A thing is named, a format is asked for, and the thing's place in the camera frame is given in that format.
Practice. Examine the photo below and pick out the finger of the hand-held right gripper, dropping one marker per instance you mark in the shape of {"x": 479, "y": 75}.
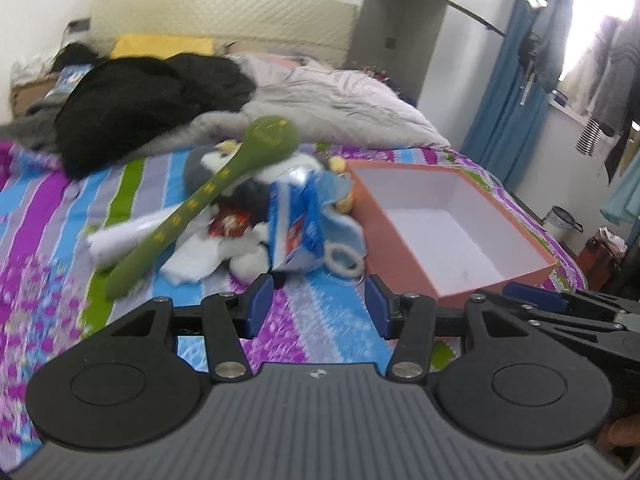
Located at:
{"x": 570, "y": 332}
{"x": 537, "y": 296}

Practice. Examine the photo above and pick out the red shiny packet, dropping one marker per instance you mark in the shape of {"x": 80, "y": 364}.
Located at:
{"x": 227, "y": 224}

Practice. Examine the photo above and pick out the black fluffy item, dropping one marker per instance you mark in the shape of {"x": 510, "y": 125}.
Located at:
{"x": 77, "y": 57}

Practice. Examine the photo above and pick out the striped hanging garment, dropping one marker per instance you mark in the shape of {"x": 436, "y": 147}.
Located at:
{"x": 589, "y": 135}

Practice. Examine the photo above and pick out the white trash bin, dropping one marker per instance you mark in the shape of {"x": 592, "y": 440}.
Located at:
{"x": 561, "y": 222}

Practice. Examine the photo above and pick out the green plush snake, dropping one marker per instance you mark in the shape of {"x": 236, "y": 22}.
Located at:
{"x": 265, "y": 142}

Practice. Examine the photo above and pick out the grey hanging coat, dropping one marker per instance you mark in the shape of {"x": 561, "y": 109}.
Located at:
{"x": 615, "y": 80}

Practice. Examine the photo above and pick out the pink patterned pillow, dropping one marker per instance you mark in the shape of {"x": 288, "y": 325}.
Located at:
{"x": 280, "y": 62}

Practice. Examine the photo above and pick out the grey penguin plush toy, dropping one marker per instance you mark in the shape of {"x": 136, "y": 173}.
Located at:
{"x": 250, "y": 195}

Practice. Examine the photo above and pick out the white rolled cloth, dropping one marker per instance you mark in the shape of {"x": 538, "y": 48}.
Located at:
{"x": 125, "y": 237}

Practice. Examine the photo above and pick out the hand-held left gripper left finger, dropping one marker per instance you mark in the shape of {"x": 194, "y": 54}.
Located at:
{"x": 261, "y": 301}

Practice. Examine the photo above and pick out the orange cardboard box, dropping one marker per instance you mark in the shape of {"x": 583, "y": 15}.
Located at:
{"x": 450, "y": 225}

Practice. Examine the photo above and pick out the blue face mask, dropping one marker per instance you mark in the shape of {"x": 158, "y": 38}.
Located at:
{"x": 340, "y": 220}

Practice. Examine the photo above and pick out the blue white snack packet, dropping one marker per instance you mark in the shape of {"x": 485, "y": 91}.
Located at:
{"x": 295, "y": 220}

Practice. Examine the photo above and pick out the blue curtain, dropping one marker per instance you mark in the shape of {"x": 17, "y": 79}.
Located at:
{"x": 505, "y": 100}

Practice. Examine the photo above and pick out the beige quilted headboard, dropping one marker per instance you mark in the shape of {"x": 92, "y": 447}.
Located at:
{"x": 225, "y": 12}

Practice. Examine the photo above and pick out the black clothing pile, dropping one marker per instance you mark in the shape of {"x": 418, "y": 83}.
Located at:
{"x": 135, "y": 105}

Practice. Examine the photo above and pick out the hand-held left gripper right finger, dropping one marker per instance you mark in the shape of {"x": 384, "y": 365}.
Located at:
{"x": 377, "y": 310}

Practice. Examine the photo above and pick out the striped purple bed sheet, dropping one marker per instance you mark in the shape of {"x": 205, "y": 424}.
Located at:
{"x": 310, "y": 310}

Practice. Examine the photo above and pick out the red brown bag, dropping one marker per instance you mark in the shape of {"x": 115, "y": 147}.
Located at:
{"x": 602, "y": 260}

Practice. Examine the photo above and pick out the colourful bedside clutter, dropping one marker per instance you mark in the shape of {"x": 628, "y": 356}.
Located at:
{"x": 387, "y": 82}

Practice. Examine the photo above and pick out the dark denim hanging garment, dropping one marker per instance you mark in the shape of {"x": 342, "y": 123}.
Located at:
{"x": 547, "y": 35}

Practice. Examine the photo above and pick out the grey fuzzy blanket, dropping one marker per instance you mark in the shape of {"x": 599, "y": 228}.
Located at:
{"x": 30, "y": 127}

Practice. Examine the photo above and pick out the yellow pillow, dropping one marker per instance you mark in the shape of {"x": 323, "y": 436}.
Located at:
{"x": 160, "y": 46}

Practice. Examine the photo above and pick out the person's right hand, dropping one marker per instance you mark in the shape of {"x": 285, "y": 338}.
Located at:
{"x": 625, "y": 435}

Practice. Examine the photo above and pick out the grey white duvet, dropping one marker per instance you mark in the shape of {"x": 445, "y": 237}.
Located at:
{"x": 340, "y": 105}

